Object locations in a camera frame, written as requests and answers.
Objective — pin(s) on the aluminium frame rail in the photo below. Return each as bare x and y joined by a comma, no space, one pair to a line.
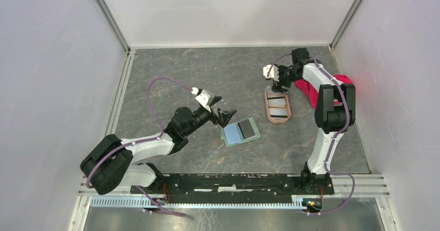
156,204

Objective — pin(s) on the black credit card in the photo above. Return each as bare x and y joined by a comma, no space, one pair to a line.
246,129

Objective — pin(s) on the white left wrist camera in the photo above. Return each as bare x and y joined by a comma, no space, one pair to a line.
203,97

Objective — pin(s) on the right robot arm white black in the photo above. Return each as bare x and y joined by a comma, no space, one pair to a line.
334,111

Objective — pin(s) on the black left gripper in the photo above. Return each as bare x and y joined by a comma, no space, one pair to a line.
225,116

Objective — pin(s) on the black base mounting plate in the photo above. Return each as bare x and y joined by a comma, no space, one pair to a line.
237,188

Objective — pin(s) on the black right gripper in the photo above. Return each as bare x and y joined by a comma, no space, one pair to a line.
277,86

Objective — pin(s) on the pink oval card tray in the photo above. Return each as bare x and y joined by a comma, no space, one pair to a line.
268,93

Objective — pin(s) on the crumpled red cloth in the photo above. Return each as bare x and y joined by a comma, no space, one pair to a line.
312,93

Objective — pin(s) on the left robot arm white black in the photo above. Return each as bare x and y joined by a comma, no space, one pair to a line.
118,162

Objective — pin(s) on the silver card with black stripe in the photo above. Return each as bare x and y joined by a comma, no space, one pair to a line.
278,113

